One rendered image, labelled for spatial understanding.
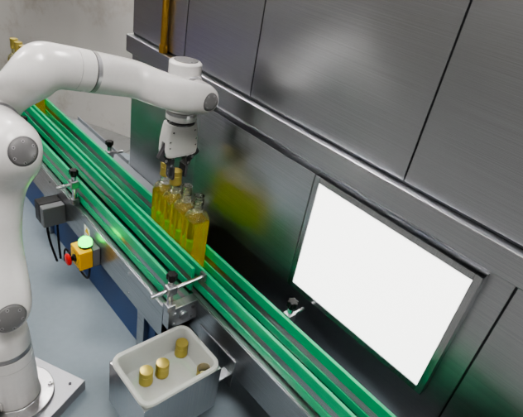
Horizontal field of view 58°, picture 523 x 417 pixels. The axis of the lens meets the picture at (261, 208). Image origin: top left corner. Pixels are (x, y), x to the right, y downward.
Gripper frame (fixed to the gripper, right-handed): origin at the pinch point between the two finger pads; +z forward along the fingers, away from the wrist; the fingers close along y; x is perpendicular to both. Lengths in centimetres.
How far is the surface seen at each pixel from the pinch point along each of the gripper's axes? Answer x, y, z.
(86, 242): -18.6, 19.1, 30.9
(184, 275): 16.1, 5.7, 25.1
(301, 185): 35.7, -12.3, -10.8
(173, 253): 10.4, 6.0, 20.7
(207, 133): -3.5, -12.2, -8.1
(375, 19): 41, -15, -51
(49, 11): -358, -98, 36
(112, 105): -296, -128, 105
